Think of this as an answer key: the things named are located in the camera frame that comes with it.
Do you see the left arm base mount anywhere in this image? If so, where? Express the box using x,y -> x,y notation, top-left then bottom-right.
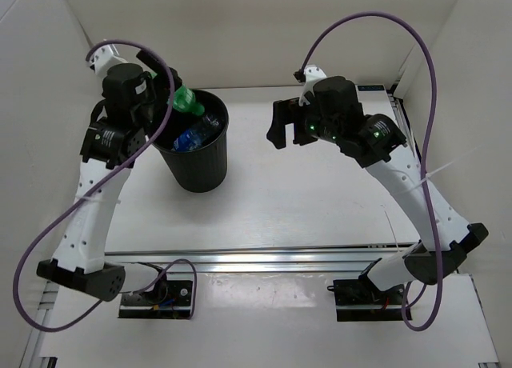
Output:
118,280 -> 195,320

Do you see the aluminium frame rail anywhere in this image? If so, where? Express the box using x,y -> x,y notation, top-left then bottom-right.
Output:
106,243 -> 410,274

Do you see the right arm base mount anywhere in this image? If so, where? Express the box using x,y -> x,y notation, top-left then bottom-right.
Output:
327,279 -> 405,322

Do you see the purple cable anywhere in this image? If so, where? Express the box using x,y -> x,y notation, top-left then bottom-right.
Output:
12,39 -> 197,331
298,10 -> 444,332

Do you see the black plastic bin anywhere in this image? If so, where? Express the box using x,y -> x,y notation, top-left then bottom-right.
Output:
154,90 -> 229,193

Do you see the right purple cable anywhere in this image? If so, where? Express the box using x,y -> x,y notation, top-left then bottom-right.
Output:
298,10 -> 444,332

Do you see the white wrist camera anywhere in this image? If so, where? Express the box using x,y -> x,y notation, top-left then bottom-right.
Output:
294,65 -> 327,106
87,44 -> 127,78

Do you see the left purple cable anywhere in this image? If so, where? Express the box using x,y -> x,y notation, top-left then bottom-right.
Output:
12,39 -> 197,331

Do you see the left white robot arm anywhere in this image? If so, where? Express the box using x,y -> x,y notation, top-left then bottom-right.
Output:
36,46 -> 182,302

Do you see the clear bottle large blue label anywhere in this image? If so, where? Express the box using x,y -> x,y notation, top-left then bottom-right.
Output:
172,114 -> 222,152

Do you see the green plastic bottle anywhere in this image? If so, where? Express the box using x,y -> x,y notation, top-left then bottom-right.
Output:
173,85 -> 205,116

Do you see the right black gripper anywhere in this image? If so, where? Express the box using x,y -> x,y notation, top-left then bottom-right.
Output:
266,96 -> 342,150

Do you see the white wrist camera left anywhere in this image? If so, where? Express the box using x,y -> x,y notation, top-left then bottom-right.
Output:
87,44 -> 127,78

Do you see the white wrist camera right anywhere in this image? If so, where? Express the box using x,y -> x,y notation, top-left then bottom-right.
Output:
294,65 -> 327,106

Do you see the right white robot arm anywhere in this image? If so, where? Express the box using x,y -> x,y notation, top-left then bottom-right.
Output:
266,76 -> 489,304

